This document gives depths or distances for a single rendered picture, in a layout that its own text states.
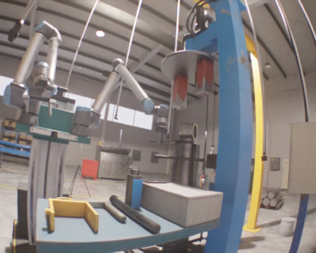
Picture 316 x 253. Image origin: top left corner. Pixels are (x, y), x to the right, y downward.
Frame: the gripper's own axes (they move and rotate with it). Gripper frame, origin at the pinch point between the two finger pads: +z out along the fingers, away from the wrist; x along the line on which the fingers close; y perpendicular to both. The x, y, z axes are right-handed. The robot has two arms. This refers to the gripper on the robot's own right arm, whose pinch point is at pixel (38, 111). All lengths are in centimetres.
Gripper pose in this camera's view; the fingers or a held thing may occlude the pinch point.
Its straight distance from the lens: 103.0
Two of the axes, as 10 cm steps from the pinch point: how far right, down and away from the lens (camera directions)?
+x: -6.4, -0.9, -7.6
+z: 2.8, 9.0, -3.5
